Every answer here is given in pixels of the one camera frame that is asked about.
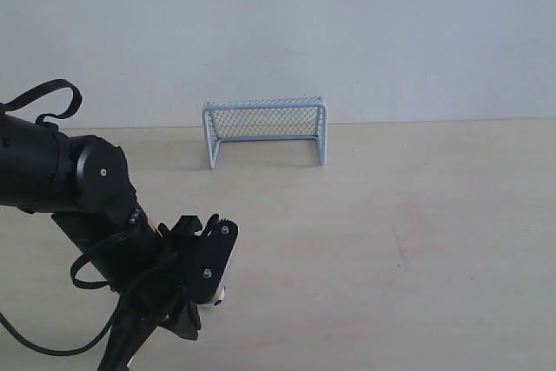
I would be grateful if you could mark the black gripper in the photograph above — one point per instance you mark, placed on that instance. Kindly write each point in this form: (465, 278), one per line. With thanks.
(160, 276)

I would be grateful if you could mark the black and white soccer ball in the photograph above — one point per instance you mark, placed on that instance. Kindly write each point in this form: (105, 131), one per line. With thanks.
(216, 299)

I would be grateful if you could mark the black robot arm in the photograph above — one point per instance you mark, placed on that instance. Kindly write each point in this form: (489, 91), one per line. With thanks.
(70, 178)

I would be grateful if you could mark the small white soccer goal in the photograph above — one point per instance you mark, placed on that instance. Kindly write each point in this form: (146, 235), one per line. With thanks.
(252, 120)

